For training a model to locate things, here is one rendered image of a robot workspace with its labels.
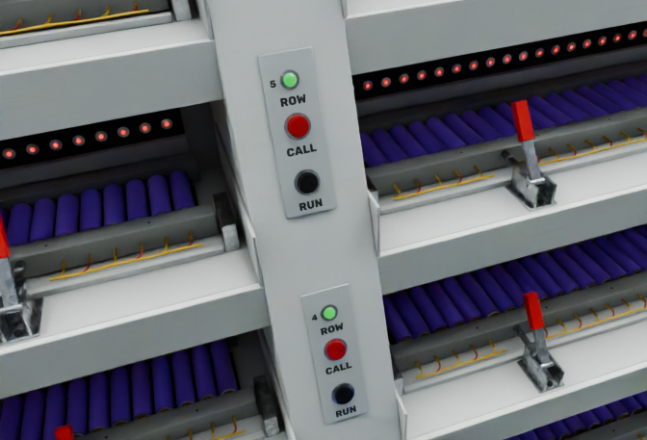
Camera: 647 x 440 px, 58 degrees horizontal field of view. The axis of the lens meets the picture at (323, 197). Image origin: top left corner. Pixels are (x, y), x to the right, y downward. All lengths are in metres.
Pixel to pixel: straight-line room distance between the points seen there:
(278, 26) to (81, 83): 0.14
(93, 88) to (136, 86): 0.03
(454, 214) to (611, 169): 0.17
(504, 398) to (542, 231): 0.17
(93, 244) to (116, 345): 0.09
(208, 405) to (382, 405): 0.16
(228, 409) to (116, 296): 0.17
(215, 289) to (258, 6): 0.21
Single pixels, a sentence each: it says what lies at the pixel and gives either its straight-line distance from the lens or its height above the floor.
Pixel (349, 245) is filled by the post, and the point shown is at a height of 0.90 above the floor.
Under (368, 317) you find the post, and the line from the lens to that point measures 0.50.
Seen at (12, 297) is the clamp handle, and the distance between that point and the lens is 0.48.
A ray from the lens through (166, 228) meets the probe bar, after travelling 0.51.
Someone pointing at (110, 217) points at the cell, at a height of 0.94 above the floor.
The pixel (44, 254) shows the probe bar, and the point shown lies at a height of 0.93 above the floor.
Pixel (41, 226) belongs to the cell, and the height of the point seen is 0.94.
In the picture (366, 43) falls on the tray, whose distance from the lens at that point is 0.45.
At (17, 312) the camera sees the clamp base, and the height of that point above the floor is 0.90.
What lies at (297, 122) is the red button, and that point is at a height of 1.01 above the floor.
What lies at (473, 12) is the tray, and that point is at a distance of 0.48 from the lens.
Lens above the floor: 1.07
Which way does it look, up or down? 17 degrees down
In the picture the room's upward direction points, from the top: 9 degrees counter-clockwise
